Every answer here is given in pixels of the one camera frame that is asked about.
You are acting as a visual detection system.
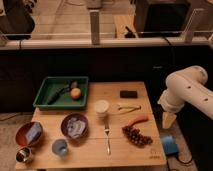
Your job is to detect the black monitor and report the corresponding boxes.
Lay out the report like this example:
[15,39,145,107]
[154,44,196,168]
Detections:
[134,0,190,32]

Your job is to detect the blue cup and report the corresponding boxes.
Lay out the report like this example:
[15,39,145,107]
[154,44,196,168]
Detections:
[52,139,68,157]

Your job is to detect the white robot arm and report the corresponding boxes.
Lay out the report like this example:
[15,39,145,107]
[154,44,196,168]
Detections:
[158,66,213,129]

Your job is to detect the crumpled white paper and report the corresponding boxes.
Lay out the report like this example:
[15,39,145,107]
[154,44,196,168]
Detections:
[67,118,86,138]

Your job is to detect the black office chair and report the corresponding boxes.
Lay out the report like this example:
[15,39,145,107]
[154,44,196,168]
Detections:
[0,0,35,40]

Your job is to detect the black rectangular block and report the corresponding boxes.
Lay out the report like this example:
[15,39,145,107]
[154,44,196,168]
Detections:
[120,90,138,98]

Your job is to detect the silver fork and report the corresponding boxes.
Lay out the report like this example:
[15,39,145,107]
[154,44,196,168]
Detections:
[104,119,111,155]

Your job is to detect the blue box on floor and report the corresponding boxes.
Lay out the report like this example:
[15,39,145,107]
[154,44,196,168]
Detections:
[161,136,179,155]

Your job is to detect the orange bowl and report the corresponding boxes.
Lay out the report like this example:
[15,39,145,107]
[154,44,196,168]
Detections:
[14,121,45,148]

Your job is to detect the green plastic tray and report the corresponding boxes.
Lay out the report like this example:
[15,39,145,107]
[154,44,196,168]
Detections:
[33,76,88,110]

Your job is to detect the grey slanted post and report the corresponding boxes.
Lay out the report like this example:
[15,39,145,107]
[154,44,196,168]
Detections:
[182,8,204,43]

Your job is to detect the blue sponge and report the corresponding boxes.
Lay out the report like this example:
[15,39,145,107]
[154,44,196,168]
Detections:
[25,123,42,144]

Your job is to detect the grey metal post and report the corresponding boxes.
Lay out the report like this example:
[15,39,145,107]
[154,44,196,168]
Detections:
[90,10,100,45]

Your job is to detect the dark purple bowl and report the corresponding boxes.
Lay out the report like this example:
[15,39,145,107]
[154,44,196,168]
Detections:
[61,113,88,140]

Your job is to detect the orange carrot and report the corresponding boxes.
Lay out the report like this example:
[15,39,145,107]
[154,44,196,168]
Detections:
[128,115,149,127]

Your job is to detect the orange fruit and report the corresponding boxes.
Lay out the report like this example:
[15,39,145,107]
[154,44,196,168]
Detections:
[70,88,81,100]

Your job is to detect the bunch of dark grapes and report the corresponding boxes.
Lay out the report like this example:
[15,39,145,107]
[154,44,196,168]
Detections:
[122,126,153,147]

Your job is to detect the white cup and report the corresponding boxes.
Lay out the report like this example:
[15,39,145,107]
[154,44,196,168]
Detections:
[94,100,109,117]

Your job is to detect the small metal cup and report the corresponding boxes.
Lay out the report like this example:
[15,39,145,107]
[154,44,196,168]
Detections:
[15,147,33,163]

